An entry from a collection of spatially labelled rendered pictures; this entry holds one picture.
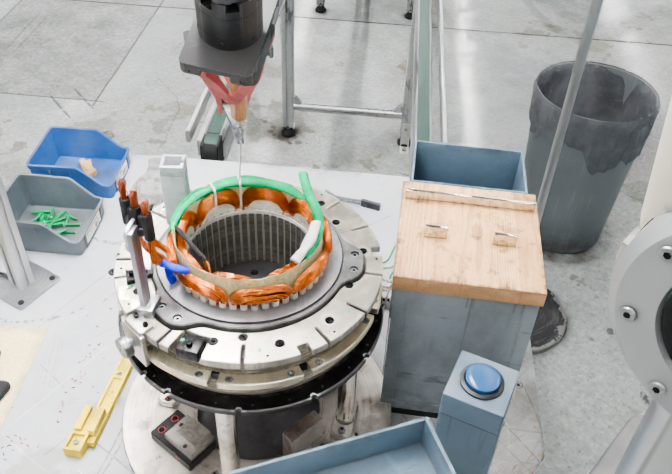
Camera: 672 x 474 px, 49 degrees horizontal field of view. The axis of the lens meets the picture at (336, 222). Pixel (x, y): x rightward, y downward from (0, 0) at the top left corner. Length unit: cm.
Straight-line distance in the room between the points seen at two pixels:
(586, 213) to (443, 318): 161
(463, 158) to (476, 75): 245
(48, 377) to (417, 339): 57
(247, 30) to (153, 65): 299
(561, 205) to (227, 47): 196
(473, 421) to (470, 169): 46
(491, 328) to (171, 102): 252
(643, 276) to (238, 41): 39
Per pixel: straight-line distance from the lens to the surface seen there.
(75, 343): 127
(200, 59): 65
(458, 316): 98
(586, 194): 249
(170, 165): 92
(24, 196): 154
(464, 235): 99
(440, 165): 118
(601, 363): 236
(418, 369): 106
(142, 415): 113
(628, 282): 43
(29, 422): 119
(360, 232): 93
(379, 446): 80
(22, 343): 129
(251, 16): 64
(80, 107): 337
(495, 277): 94
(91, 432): 113
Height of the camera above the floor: 171
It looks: 40 degrees down
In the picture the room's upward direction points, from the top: 3 degrees clockwise
